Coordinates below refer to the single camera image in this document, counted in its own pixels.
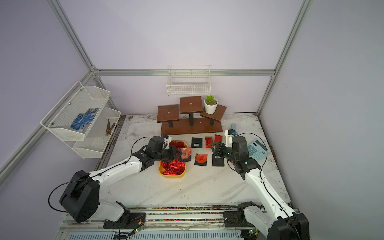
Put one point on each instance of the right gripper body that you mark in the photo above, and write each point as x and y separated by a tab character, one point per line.
228	152

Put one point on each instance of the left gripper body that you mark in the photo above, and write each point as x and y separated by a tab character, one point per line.
164	156

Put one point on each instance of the red foil tea bag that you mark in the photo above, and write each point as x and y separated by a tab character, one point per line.
208	141
218	138

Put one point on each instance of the black red label tea bag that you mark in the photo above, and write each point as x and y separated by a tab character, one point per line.
201	160

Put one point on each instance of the black tea bag barcode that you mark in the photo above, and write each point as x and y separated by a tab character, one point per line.
197	142

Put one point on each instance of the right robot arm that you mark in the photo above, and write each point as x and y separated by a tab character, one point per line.
279	221

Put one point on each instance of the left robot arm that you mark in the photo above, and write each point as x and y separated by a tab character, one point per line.
81	198

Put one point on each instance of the red foil tea bags pile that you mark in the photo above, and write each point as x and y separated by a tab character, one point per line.
172	166

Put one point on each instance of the yellow storage box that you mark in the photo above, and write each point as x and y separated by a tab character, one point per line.
172	175

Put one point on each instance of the light blue calculator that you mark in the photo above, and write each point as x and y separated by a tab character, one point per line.
257	150

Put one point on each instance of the light blue stapler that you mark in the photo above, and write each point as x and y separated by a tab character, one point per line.
234	127

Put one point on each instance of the brown wooden tiered stand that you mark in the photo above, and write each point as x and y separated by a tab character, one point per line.
190	116

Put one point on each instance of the white potted green plant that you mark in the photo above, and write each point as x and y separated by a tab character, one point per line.
211	104

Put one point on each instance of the brown twigs in shelf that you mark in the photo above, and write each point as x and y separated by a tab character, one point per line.
110	128

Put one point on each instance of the blue work glove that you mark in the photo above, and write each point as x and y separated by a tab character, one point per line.
82	120

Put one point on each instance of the white mesh two-tier shelf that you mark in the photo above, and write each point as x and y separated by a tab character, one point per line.
91	142

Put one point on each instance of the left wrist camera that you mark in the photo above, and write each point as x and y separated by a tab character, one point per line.
167	140

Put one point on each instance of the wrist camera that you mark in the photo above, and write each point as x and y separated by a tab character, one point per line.
229	134
167	140

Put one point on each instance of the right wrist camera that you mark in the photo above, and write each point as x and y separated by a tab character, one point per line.
229	134

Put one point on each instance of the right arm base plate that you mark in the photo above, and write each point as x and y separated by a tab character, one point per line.
237	218

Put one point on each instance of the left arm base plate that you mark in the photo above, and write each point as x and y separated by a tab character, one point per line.
128	220

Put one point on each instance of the white wire wall basket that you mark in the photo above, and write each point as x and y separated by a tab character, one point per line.
189	80

